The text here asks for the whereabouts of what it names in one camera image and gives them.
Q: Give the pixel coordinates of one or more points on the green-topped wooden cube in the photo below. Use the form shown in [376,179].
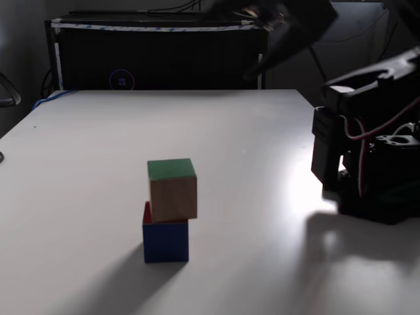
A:
[174,197]

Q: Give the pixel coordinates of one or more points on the red-topped multicolour cube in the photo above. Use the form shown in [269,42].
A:
[165,243]

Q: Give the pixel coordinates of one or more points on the black computer case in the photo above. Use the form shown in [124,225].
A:
[164,55]

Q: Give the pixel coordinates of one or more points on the black chair armrest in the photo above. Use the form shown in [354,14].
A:
[11,90]

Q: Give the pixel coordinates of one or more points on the small dark object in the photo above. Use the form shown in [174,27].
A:
[1,157]

